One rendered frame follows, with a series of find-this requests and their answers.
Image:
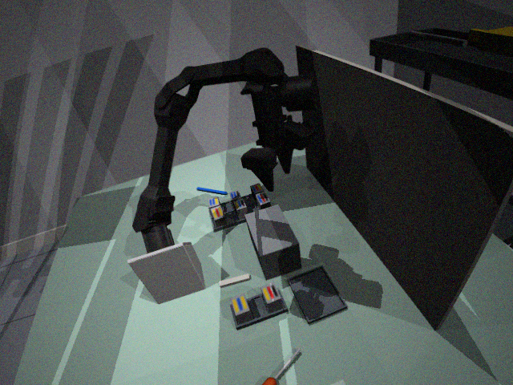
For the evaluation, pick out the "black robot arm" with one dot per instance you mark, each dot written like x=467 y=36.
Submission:
x=261 y=69

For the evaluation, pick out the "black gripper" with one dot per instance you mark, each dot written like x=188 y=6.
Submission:
x=262 y=161

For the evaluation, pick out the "large dark grey panel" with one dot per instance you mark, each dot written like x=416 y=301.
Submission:
x=423 y=179

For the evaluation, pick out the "white flat bar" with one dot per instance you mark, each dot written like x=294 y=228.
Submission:
x=234 y=280

